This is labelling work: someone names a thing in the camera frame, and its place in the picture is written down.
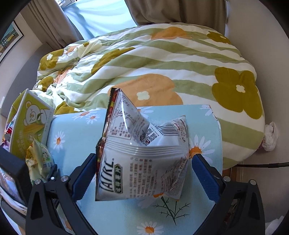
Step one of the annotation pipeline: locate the yellow green snack bag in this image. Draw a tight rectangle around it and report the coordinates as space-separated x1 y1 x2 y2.
25 139 54 184

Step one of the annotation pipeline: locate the white Tatre snack bag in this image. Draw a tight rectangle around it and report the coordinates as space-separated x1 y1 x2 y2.
96 88 189 201

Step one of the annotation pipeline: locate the green cardboard box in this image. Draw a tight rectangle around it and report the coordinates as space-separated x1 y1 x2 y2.
1 89 54 160

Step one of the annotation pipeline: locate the crumpled white tissue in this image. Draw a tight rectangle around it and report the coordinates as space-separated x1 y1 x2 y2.
262 121 279 152

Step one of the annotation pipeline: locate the framed houses picture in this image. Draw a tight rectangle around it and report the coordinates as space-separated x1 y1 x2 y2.
0 21 23 62

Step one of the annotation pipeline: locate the left beige curtain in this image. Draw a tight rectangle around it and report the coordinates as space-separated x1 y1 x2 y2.
21 1 83 50

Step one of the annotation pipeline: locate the beige curtain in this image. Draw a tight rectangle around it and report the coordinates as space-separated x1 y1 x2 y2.
21 1 83 50
125 0 227 34

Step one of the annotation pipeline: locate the floral striped duvet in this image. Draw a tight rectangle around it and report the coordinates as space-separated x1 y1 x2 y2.
33 23 265 168

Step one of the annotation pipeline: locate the right beige curtain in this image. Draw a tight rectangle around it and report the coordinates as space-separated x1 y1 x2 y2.
125 0 227 34

